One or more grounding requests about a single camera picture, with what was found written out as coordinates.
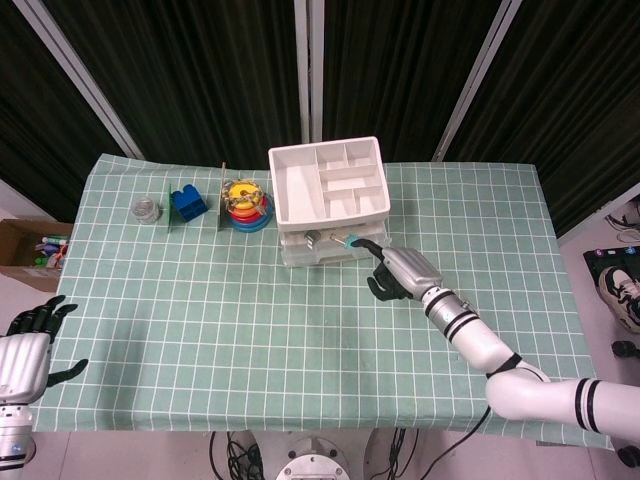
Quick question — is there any blue toy building block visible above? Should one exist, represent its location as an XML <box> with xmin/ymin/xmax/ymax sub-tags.
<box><xmin>170</xmin><ymin>184</ymin><xmax>208</xmax><ymax>223</ymax></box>

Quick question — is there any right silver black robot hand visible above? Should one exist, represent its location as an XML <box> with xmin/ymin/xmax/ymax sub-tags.
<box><xmin>354</xmin><ymin>238</ymin><xmax>445</xmax><ymax>303</ymax></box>

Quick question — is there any black and white sneaker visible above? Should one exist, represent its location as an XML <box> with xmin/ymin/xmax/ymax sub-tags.
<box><xmin>598</xmin><ymin>266</ymin><xmax>640</xmax><ymax>334</ymax></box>

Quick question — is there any grey round robot base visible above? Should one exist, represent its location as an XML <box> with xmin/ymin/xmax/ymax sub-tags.
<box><xmin>275</xmin><ymin>434</ymin><xmax>354</xmax><ymax>480</ymax></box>

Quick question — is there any transparent drawer with clips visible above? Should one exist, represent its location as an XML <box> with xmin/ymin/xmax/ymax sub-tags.
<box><xmin>278</xmin><ymin>227</ymin><xmax>390</xmax><ymax>257</ymax></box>

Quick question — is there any thin wooden board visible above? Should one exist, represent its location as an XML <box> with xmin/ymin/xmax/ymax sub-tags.
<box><xmin>215</xmin><ymin>160</ymin><xmax>227</xmax><ymax>233</ymax></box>

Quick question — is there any coloured marker pens bundle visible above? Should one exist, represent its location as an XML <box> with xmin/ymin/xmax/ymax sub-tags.
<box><xmin>33</xmin><ymin>234</ymin><xmax>69</xmax><ymax>269</ymax></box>

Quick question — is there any white drawer organizer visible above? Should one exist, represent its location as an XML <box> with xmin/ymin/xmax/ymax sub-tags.
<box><xmin>268</xmin><ymin>135</ymin><xmax>391</xmax><ymax>269</ymax></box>

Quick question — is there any transparent drawer with small toys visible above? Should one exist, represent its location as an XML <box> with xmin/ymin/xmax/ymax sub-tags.
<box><xmin>278</xmin><ymin>219</ymin><xmax>389</xmax><ymax>240</ymax></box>

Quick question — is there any black cable bundle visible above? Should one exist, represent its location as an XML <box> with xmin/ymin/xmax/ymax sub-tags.
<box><xmin>384</xmin><ymin>428</ymin><xmax>421</xmax><ymax>480</ymax></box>
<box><xmin>208</xmin><ymin>430</ymin><xmax>264</xmax><ymax>480</ymax></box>

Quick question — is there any colourful stacking ring toy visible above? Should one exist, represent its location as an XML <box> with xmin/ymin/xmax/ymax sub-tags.
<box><xmin>222</xmin><ymin>179</ymin><xmax>275</xmax><ymax>234</ymax></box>

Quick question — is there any green checked tablecloth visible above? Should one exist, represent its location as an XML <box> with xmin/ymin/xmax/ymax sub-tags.
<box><xmin>30</xmin><ymin>152</ymin><xmax>614</xmax><ymax>449</ymax></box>

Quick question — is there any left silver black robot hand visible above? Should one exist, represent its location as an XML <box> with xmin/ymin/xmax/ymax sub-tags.
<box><xmin>0</xmin><ymin>294</ymin><xmax>89</xmax><ymax>405</ymax></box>

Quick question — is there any black curtain panel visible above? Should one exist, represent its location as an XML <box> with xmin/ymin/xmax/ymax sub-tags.
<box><xmin>0</xmin><ymin>0</ymin><xmax>126</xmax><ymax>221</ymax></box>
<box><xmin>447</xmin><ymin>0</ymin><xmax>640</xmax><ymax>236</ymax></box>
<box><xmin>42</xmin><ymin>0</ymin><xmax>306</xmax><ymax>169</ymax></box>
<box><xmin>322</xmin><ymin>0</ymin><xmax>511</xmax><ymax>164</ymax></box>

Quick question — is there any brown cardboard box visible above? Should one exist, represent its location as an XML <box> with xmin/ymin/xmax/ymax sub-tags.
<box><xmin>0</xmin><ymin>217</ymin><xmax>75</xmax><ymax>294</ymax></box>

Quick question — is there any transparent drawer lowest tier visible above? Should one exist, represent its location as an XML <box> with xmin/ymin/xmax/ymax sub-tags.
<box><xmin>280</xmin><ymin>244</ymin><xmax>386</xmax><ymax>269</ymax></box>

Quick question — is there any beige bead chain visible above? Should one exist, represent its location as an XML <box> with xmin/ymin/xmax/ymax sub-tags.
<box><xmin>223</xmin><ymin>180</ymin><xmax>266</xmax><ymax>216</ymax></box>

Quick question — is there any white partition frame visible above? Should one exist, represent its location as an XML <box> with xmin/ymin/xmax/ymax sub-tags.
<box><xmin>557</xmin><ymin>182</ymin><xmax>640</xmax><ymax>246</ymax></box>

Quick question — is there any small glass jar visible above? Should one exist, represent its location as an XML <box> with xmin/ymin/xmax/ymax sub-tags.
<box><xmin>131</xmin><ymin>196</ymin><xmax>160</xmax><ymax>225</ymax></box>

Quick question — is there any thin green card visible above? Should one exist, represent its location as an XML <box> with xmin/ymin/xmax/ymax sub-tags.
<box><xmin>164</xmin><ymin>180</ymin><xmax>177</xmax><ymax>234</ymax></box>

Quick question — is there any grey partition pole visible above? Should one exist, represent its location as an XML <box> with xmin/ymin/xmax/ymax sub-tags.
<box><xmin>293</xmin><ymin>0</ymin><xmax>326</xmax><ymax>144</ymax></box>
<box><xmin>19</xmin><ymin>0</ymin><xmax>146</xmax><ymax>160</ymax></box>
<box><xmin>432</xmin><ymin>0</ymin><xmax>524</xmax><ymax>162</ymax></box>

